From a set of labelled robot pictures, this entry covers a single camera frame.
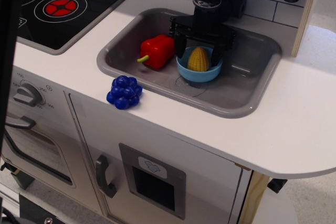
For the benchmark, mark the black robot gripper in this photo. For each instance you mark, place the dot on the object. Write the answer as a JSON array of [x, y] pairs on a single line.
[[207, 26]]

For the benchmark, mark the yellow toy corn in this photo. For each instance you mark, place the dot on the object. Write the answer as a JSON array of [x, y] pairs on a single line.
[[198, 60]]

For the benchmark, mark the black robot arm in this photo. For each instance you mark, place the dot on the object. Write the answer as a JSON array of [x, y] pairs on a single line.
[[240, 6]]

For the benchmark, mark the light blue plastic bowl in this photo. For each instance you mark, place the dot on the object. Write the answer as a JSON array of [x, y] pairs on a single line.
[[198, 76]]

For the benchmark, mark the grey toy sink basin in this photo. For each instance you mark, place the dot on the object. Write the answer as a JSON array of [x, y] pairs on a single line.
[[244, 74]]

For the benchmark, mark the red toy bell pepper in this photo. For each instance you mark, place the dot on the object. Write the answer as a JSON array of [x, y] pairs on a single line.
[[156, 51]]

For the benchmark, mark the blue toy grapes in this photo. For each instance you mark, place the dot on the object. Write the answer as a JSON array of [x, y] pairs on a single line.
[[125, 92]]

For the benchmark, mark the white cabinet door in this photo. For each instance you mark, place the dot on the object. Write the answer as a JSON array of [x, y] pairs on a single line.
[[211, 181]]

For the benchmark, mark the grey ice dispenser panel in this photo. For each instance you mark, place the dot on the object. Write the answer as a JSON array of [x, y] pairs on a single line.
[[155, 181]]

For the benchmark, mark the black toy stovetop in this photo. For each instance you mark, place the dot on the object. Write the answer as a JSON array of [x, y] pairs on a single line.
[[53, 26]]

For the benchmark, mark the grey oven knob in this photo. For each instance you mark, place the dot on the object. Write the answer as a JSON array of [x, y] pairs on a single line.
[[28, 95]]

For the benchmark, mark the white oven door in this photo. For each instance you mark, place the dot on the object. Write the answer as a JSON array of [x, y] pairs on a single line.
[[50, 152]]

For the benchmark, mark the wooden side post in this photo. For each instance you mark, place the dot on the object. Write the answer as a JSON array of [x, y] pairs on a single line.
[[303, 26]]

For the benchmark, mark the grey cabinet door handle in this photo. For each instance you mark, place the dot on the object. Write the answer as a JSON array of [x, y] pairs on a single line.
[[101, 166]]

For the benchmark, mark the grey oven door handle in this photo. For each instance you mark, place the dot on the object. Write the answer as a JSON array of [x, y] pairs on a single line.
[[24, 122]]

